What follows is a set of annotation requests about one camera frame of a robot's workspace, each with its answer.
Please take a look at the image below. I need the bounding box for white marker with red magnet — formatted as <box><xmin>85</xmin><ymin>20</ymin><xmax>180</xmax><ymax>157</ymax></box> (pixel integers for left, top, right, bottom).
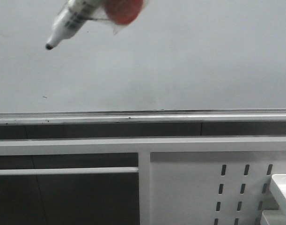
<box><xmin>45</xmin><ymin>0</ymin><xmax>149</xmax><ymax>50</ymax></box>

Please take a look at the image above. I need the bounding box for white whiteboard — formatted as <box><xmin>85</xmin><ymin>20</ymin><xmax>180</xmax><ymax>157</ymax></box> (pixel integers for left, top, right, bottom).
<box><xmin>0</xmin><ymin>0</ymin><xmax>286</xmax><ymax>124</ymax></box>

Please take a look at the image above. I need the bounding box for white metal whiteboard stand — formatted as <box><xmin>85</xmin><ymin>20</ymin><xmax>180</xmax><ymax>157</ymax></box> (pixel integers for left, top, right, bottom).
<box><xmin>0</xmin><ymin>136</ymin><xmax>286</xmax><ymax>225</ymax></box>

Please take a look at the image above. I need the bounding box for white plastic marker tray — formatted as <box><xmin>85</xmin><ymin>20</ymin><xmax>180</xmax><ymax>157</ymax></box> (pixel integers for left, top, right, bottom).
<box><xmin>260</xmin><ymin>174</ymin><xmax>286</xmax><ymax>225</ymax></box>

